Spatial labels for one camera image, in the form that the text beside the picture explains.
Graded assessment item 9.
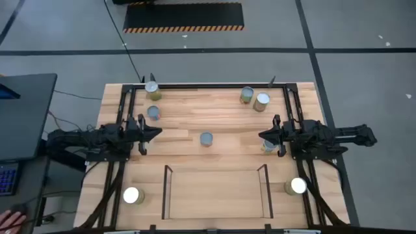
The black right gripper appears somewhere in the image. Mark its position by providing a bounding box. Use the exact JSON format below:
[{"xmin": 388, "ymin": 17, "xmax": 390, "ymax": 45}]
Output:
[{"xmin": 258, "ymin": 114, "xmax": 295, "ymax": 158}]

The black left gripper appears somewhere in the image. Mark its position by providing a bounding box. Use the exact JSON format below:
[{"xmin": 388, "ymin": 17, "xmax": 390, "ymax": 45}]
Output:
[{"xmin": 125, "ymin": 113, "xmax": 163, "ymax": 156}]

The short blue grey can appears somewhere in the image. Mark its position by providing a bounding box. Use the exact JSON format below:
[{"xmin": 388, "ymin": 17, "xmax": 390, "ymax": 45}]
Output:
[
  {"xmin": 146, "ymin": 105, "xmax": 162, "ymax": 122},
  {"xmin": 261, "ymin": 139, "xmax": 280, "ymax": 154},
  {"xmin": 199, "ymin": 131, "xmax": 215, "ymax": 148}
]

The tall gold label can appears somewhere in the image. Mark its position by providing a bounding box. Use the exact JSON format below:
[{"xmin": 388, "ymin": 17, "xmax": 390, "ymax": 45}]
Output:
[{"xmin": 252, "ymin": 92, "xmax": 271, "ymax": 113}]

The tall olive green label can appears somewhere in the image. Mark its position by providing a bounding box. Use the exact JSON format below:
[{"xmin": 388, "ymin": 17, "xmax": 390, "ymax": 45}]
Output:
[{"xmin": 144, "ymin": 81, "xmax": 163, "ymax": 101}]

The short green label can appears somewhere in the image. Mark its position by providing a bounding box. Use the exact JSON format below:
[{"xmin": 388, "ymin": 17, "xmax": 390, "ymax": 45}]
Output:
[{"xmin": 239, "ymin": 86, "xmax": 255, "ymax": 105}]

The tall can bright lid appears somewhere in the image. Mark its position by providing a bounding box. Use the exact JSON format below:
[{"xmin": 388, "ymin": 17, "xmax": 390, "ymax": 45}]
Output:
[
  {"xmin": 283, "ymin": 177, "xmax": 308, "ymax": 196},
  {"xmin": 122, "ymin": 187, "xmax": 146, "ymax": 205}
]

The black hazard striped floor mat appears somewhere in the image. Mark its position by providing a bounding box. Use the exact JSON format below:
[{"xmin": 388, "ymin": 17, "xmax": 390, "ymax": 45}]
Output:
[{"xmin": 122, "ymin": 1, "xmax": 245, "ymax": 34}]

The dark grey side table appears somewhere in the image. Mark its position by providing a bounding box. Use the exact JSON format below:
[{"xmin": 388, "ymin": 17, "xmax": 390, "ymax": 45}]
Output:
[{"xmin": 0, "ymin": 155, "xmax": 51, "ymax": 234}]

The black equipment base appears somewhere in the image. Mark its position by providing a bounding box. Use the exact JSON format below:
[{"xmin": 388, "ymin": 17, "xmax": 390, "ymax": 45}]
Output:
[{"xmin": 112, "ymin": 0, "xmax": 157, "ymax": 5}]

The blue lit laptop screen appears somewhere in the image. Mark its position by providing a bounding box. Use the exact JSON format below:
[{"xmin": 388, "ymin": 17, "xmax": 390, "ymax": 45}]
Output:
[{"xmin": 0, "ymin": 83, "xmax": 21, "ymax": 100}]

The backlit keyboard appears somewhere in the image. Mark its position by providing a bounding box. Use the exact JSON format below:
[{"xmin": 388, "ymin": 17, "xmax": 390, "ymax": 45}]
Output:
[{"xmin": 0, "ymin": 162, "xmax": 20, "ymax": 196}]

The black computer mouse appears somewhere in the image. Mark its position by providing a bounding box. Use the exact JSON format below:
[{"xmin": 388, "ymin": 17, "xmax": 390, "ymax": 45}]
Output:
[{"xmin": 9, "ymin": 203, "xmax": 29, "ymax": 218}]

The person's hand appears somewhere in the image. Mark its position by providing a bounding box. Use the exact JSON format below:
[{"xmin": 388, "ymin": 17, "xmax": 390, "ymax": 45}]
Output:
[{"xmin": 0, "ymin": 209, "xmax": 27, "ymax": 234}]

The black aluminium table frame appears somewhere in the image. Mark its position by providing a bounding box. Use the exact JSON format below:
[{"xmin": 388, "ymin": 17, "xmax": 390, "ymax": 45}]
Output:
[{"xmin": 75, "ymin": 83, "xmax": 351, "ymax": 234}]

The thin black cable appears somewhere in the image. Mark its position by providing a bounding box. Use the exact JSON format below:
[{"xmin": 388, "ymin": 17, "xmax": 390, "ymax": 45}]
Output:
[{"xmin": 53, "ymin": 90, "xmax": 102, "ymax": 101}]

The black sleeved cable bundle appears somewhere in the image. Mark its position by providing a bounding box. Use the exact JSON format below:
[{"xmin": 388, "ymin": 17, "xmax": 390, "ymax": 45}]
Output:
[
  {"xmin": 79, "ymin": 161, "xmax": 127, "ymax": 229},
  {"xmin": 297, "ymin": 161, "xmax": 346, "ymax": 227}
]

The silver bracket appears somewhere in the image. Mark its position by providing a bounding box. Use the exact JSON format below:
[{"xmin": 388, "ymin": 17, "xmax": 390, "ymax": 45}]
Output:
[{"xmin": 283, "ymin": 229, "xmax": 322, "ymax": 234}]

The long black floor cable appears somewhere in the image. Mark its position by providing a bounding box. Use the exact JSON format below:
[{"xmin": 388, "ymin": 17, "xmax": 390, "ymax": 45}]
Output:
[{"xmin": 103, "ymin": 0, "xmax": 146, "ymax": 84}]

